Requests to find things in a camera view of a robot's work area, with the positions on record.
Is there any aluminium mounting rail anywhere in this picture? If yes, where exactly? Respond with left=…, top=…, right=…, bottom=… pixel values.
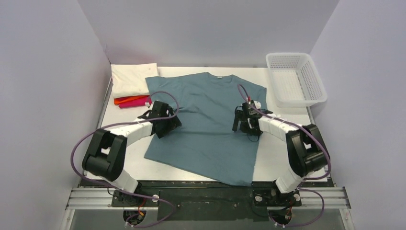
left=66, top=187, right=351, bottom=210

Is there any folded orange t shirt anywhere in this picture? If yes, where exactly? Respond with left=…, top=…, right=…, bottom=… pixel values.
left=113, top=95, right=150, bottom=106

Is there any blue-grey t shirt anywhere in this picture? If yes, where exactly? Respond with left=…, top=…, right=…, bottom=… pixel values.
left=144, top=72, right=267, bottom=186

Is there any folded pink t shirt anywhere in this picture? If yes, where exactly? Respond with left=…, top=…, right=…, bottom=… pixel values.
left=118, top=95, right=153, bottom=109

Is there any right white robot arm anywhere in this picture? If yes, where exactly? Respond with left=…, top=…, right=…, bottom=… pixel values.
left=232, top=101, right=330, bottom=207

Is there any folded cream t shirt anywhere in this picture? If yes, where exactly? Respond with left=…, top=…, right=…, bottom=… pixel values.
left=111, top=63, right=159, bottom=98

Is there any white plastic basket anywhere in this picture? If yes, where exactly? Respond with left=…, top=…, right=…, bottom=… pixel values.
left=265, top=53, right=327, bottom=107

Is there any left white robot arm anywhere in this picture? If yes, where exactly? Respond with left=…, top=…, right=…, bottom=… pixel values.
left=82, top=101, right=182, bottom=206

